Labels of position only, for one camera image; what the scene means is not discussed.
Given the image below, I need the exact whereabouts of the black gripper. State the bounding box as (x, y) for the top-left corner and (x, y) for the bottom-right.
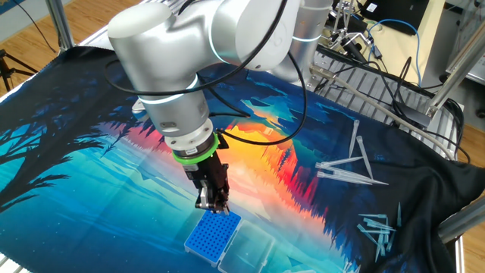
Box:
(183, 151), (231, 212)

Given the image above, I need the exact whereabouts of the blue pipette tip holder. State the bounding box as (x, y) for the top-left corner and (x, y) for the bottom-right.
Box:
(184, 208), (243, 268)

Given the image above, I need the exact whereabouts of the large clear pipette tip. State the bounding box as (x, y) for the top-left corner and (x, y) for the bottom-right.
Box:
(316, 170), (374, 187)
(324, 166), (390, 187)
(348, 119), (361, 158)
(314, 155), (365, 170)
(355, 135), (374, 180)

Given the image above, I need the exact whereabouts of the small clear hinged lid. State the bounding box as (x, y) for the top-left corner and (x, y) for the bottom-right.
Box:
(217, 219), (277, 273)

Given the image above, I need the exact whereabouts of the landscape print cloth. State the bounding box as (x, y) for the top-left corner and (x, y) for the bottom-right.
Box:
(0, 24), (485, 273)

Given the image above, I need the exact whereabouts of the silver metal stand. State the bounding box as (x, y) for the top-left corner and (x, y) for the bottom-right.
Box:
(326, 0), (374, 52)

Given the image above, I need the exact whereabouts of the black flat adapter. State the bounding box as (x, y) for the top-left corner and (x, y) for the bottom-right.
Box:
(393, 100), (433, 128)

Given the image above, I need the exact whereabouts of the cream desk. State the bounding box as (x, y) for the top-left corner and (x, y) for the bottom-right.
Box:
(355, 0), (455, 90)

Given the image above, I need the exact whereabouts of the black tripod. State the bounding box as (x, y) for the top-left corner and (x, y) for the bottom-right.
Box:
(0, 49), (39, 92)

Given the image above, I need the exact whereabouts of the black laptop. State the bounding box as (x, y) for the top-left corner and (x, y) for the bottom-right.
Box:
(359, 0), (431, 37)

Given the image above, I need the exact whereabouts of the white equipment cabinet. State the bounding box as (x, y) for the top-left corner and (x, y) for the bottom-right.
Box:
(445, 0), (485, 86)

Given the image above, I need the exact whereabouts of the green flange ring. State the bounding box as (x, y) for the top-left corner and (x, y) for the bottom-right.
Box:
(172, 132), (221, 165)

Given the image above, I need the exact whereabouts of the thick black cable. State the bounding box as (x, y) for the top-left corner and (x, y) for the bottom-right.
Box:
(104, 0), (289, 96)

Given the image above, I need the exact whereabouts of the thin black cable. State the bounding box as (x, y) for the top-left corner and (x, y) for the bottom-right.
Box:
(196, 51), (308, 149)

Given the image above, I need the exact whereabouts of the grey hose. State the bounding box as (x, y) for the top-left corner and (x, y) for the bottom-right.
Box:
(309, 64), (455, 161)

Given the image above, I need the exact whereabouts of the aluminium frame post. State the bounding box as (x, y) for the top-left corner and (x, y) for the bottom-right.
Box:
(45, 0), (75, 52)
(424, 20), (485, 119)

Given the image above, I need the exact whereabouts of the black floor cable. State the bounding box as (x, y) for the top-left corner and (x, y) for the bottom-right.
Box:
(13, 0), (58, 54)

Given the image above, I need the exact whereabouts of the blue cable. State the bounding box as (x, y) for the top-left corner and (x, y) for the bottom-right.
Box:
(365, 17), (424, 88)

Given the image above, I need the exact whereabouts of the aluminium frame bar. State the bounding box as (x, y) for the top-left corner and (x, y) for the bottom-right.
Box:
(437, 196), (485, 244)

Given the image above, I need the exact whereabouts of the black cable bundle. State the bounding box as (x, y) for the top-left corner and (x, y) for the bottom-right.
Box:
(314, 43), (471, 165)

